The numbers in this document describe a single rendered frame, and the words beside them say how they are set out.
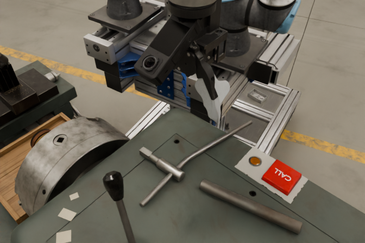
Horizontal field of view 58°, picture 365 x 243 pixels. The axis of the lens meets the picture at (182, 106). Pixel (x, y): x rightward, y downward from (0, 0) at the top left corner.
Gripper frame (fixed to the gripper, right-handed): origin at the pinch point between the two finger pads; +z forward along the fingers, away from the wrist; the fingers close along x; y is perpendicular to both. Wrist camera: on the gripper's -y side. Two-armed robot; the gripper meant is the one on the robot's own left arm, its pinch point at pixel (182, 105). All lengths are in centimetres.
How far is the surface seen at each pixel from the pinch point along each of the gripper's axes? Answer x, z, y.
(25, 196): 26.2, 27.3, -26.1
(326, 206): -28.3, 16.7, 10.4
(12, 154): 67, 54, -17
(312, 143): 3, 142, 145
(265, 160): -13.4, 16.6, 12.2
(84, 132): 25.1, 18.9, -8.1
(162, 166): 1.3, 14.9, -4.8
